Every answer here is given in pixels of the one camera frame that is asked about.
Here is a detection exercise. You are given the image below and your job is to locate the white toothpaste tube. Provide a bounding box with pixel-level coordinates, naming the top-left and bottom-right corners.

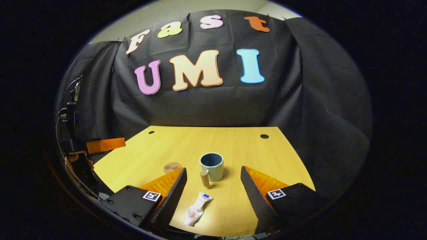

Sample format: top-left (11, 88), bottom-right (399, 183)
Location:
top-left (184, 192), bottom-right (213, 227)

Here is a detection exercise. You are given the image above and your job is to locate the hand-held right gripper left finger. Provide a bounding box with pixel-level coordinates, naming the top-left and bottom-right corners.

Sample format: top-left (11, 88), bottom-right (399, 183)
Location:
top-left (102, 167), bottom-right (187, 234)

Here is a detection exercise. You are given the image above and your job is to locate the black backdrop cloth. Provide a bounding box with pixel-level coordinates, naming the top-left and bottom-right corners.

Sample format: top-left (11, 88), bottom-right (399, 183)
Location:
top-left (55, 9), bottom-right (372, 200)

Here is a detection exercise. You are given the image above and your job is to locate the round cork coaster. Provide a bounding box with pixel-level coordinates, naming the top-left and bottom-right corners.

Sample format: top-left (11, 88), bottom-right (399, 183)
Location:
top-left (163, 162), bottom-right (182, 174)

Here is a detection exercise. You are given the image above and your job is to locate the wooden desktop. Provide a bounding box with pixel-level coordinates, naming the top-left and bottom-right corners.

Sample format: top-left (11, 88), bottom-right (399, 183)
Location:
top-left (93, 126), bottom-right (316, 238)

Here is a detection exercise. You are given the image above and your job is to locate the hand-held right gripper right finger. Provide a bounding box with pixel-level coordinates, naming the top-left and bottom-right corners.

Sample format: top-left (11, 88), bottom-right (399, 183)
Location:
top-left (240, 166), bottom-right (331, 235)

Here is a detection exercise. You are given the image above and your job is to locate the pale green cup wooden handle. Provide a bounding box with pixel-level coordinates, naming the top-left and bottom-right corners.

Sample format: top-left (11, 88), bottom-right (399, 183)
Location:
top-left (199, 153), bottom-right (224, 188)

